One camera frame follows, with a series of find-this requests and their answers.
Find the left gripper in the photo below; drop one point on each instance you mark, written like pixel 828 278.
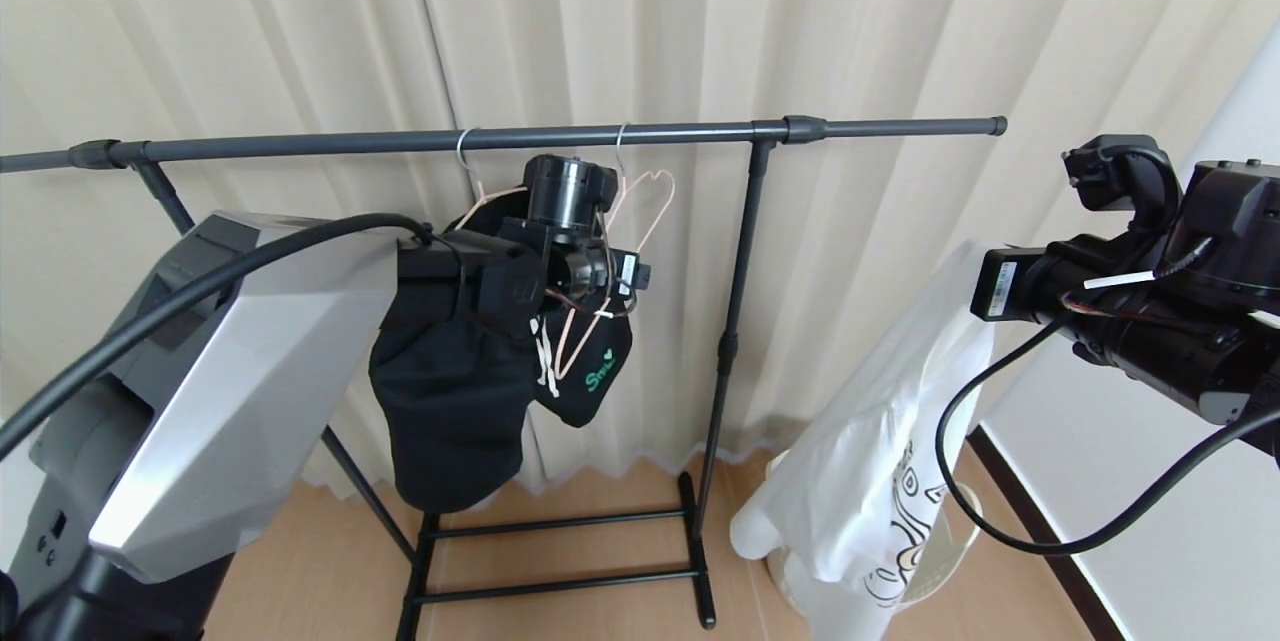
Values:
pixel 585 271

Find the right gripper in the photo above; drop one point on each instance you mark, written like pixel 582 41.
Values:
pixel 1060 281

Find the pink clothes hanger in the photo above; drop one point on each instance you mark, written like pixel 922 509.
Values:
pixel 620 146
pixel 464 156

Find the black printed shorts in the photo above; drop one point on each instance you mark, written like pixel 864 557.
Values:
pixel 450 421

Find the white printed T-shirt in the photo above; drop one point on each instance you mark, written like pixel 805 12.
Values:
pixel 860 441

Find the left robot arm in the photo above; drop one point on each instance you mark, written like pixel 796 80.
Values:
pixel 230 371

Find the white laundry basket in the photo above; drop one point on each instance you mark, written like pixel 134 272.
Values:
pixel 950 561

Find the black clothes rack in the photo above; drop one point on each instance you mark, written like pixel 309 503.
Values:
pixel 300 141

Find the beige curtain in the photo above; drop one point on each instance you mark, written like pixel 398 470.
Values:
pixel 250 21

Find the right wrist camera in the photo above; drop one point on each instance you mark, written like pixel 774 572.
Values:
pixel 1110 176

